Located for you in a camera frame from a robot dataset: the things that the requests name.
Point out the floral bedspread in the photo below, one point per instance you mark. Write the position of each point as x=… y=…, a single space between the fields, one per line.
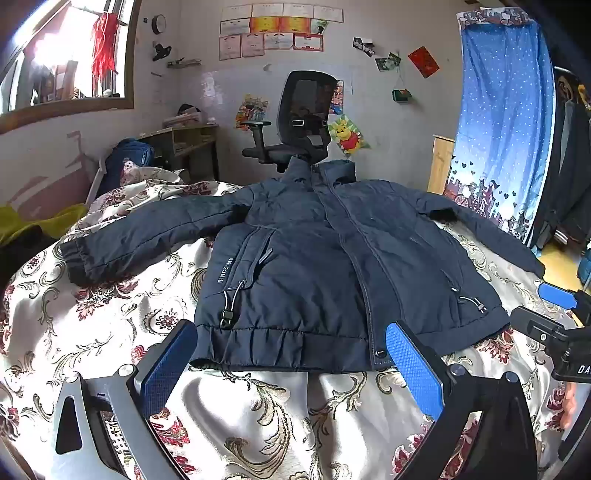
x=115 y=300

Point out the green hanging box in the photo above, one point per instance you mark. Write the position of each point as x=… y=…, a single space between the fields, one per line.
x=401 y=95

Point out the yellow-green cloth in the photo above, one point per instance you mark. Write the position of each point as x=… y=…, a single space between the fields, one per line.
x=27 y=221

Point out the colourful cartoon wall sticker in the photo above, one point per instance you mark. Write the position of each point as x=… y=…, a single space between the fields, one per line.
x=251 y=110

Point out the wooden desk with shelves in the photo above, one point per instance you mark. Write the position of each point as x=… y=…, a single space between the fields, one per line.
x=194 y=152

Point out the black mesh office chair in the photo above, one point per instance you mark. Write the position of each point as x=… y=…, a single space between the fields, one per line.
x=307 y=106

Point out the round wall clock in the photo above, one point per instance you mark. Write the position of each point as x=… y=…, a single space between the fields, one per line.
x=160 y=23

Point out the pile of papers on desk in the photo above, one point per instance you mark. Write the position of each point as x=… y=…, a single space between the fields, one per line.
x=189 y=119

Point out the light wooden board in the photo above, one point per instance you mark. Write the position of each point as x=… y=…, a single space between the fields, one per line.
x=441 y=161

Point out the navy padded jacket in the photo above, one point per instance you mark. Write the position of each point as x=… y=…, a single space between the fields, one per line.
x=323 y=258

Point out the green wall photo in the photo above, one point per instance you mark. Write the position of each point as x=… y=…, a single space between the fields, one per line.
x=388 y=62

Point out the blue backpack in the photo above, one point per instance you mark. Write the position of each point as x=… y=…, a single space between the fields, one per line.
x=131 y=154

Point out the yellow bear wall poster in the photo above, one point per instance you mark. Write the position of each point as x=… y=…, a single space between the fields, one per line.
x=348 y=136

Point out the blue printed curtain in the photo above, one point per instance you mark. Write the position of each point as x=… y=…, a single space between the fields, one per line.
x=503 y=129

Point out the black wall ornament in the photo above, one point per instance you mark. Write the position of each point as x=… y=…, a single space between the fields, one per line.
x=161 y=52

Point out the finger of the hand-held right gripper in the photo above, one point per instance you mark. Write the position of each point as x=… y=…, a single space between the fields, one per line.
x=556 y=294
x=538 y=325

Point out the group of wall certificates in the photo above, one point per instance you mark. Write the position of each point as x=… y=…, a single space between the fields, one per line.
x=277 y=32

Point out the cartoon figures wall poster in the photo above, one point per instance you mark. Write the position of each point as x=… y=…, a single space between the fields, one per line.
x=338 y=99

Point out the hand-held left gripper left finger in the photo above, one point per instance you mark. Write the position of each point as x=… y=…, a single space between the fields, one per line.
x=168 y=364

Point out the dark hanging clothes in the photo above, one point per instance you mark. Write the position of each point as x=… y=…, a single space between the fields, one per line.
x=570 y=161

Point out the dark wall photo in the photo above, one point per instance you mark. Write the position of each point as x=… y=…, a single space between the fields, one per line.
x=363 y=46

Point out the small wall shelf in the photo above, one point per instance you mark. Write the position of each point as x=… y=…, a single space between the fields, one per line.
x=184 y=63

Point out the window with wooden frame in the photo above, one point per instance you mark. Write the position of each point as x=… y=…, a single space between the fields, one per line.
x=60 y=50

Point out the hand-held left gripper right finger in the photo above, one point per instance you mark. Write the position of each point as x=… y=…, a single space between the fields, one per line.
x=413 y=369

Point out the white bed frame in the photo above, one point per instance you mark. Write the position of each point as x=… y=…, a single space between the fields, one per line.
x=95 y=182

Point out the red hanging garment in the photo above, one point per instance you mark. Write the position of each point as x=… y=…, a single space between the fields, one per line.
x=104 y=46

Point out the red envelope on wall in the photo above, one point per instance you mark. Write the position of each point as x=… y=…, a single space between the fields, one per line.
x=425 y=61

